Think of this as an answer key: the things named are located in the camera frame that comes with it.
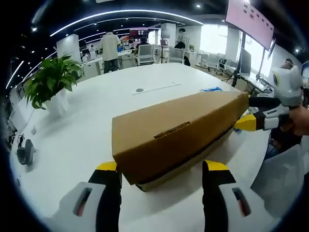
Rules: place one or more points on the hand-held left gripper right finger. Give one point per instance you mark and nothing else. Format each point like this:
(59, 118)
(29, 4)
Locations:
(227, 207)

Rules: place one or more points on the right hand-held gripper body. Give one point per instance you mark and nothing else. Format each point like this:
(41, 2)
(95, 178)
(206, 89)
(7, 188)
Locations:
(288, 87)

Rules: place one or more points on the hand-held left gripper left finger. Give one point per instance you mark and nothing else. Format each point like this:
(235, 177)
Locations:
(82, 207)

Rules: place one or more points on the blue soft tissue pack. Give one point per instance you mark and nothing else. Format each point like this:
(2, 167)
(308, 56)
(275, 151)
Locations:
(212, 89)

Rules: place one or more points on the brown cardboard shoe box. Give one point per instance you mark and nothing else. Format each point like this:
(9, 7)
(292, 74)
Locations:
(173, 135)

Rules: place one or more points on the person's right hand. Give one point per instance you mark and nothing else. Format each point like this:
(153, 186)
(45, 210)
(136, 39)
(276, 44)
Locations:
(299, 120)

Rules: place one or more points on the silver laptop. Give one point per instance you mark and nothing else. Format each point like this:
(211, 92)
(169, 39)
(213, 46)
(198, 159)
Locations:
(260, 85)

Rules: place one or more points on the person's black shirt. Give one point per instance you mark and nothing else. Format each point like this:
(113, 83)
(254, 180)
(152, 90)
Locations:
(282, 142)

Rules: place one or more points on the dark desktop monitor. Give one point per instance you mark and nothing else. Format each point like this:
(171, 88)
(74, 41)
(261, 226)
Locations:
(246, 62)

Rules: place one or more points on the black screen stand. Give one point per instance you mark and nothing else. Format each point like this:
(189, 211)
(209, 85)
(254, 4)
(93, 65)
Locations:
(239, 62)

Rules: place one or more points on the grey headset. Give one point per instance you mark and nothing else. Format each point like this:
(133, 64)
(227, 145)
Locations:
(27, 152)

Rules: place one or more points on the small black white gadget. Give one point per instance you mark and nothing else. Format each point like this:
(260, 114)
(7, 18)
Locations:
(20, 140)

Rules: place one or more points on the white office chair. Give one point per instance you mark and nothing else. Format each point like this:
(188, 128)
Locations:
(175, 55)
(146, 55)

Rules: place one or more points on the green potted plant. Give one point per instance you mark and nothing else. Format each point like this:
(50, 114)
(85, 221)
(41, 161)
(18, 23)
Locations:
(50, 79)

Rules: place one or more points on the curved ceiling light strip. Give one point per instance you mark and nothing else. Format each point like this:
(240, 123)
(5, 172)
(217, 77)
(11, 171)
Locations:
(120, 15)

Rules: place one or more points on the large pink wall screen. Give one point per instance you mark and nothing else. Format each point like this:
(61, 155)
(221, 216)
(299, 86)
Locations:
(248, 21)

